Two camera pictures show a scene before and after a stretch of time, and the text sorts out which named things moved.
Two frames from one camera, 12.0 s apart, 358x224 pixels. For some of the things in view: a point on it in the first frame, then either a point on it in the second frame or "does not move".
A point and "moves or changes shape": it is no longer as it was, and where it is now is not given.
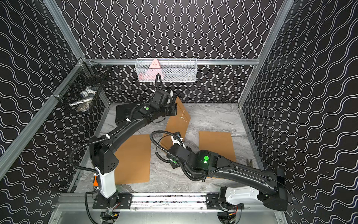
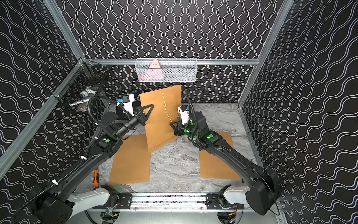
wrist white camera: x=169 y=91 to x=128 y=100
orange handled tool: x=95 y=183 does not move
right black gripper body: x=173 y=165 to x=187 y=130
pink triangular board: x=154 y=69 does not move
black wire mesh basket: x=81 y=85 does not move
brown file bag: x=179 y=124 moves or changes shape
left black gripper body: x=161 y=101 to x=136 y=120
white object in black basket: x=85 y=97 does not move
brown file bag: x=134 y=158 does not move
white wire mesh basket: x=173 y=70 does not move
